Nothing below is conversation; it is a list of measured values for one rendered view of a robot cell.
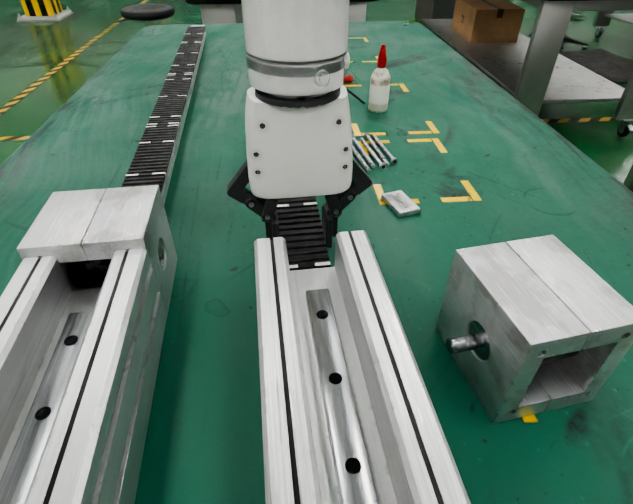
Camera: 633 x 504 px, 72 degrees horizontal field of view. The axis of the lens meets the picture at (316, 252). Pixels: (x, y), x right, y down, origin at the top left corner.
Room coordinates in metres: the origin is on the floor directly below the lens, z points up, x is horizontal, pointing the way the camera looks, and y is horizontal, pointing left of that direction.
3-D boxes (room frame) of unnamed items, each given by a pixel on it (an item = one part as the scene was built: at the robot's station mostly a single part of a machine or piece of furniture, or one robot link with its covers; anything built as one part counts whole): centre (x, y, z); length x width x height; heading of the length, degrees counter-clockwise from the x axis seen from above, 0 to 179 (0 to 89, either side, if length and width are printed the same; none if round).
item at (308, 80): (0.39, 0.01, 0.98); 0.09 x 0.08 x 0.03; 98
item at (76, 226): (0.32, 0.21, 0.83); 0.12 x 0.09 x 0.10; 98
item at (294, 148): (0.39, 0.02, 0.92); 0.10 x 0.07 x 0.11; 98
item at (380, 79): (0.83, -0.12, 0.84); 0.04 x 0.04 x 0.12
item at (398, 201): (0.48, -0.11, 0.78); 0.05 x 0.03 x 0.01; 21
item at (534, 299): (0.23, -0.16, 0.83); 0.11 x 0.10 x 0.10; 103
